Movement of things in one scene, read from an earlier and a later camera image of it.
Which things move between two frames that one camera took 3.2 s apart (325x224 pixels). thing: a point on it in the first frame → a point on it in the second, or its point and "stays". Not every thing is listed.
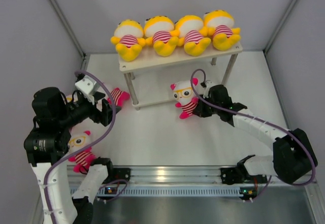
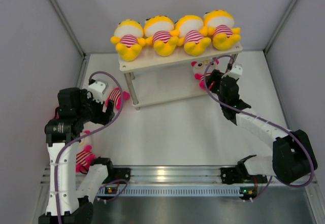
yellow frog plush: (129, 38) stays
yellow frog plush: (193, 33) stays
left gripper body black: (88, 109) stays
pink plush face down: (183, 93) → (202, 68)
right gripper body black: (206, 109) → (216, 77)
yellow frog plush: (220, 24) stays
